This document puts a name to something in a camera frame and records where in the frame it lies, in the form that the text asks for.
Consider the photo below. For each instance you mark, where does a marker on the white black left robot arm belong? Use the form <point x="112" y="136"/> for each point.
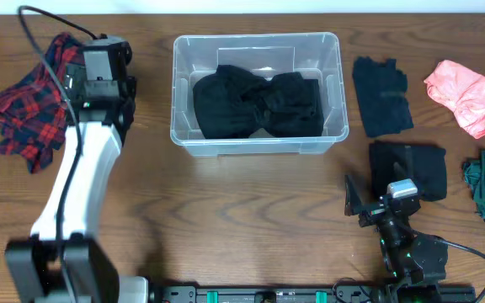
<point x="61" y="261"/>

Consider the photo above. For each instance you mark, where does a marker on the red plaid flannel shirt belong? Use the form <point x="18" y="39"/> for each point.
<point x="32" y="119"/>

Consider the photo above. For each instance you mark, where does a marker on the black garment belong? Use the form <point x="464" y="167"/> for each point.
<point x="424" y="164"/>
<point x="233" y="103"/>

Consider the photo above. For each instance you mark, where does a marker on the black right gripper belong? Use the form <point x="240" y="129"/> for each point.
<point x="355" y="205"/>

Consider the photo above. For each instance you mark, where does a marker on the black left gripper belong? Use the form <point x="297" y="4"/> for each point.
<point x="76" y="80"/>

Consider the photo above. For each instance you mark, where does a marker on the clear plastic storage container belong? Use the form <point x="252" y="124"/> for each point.
<point x="313" y="55"/>

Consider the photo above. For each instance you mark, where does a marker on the pink crumpled garment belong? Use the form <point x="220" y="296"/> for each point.
<point x="462" y="91"/>

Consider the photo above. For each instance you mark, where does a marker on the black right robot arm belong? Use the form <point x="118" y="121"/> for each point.
<point x="416" y="262"/>

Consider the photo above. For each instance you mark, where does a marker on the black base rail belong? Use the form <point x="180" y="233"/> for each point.
<point x="338" y="293"/>

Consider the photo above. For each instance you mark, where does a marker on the black shirt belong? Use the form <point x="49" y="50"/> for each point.
<point x="381" y="94"/>

